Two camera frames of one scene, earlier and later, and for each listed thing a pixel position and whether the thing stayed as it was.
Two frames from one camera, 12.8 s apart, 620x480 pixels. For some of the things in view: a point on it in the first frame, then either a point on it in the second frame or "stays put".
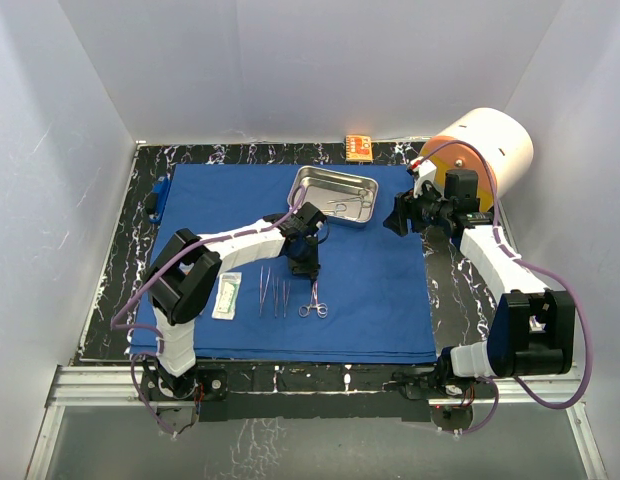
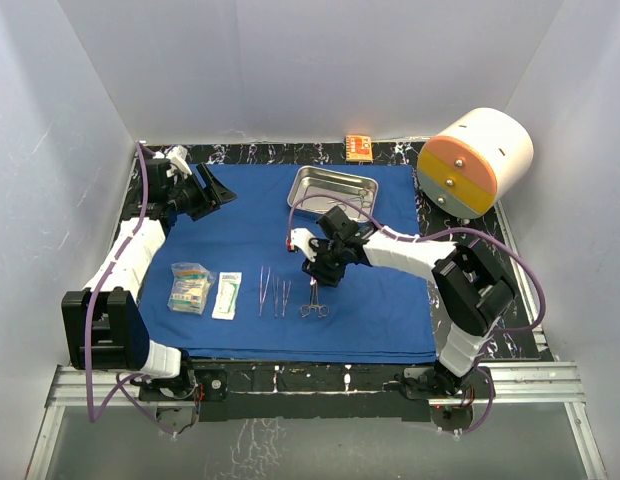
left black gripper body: x=305 y=262 to x=190 y=198
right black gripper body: x=427 y=210 to x=330 y=264
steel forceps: x=275 y=294 stays put
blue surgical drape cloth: x=369 y=301 stays put
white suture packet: x=227 y=295 stays put
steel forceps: x=285 y=297 stays put
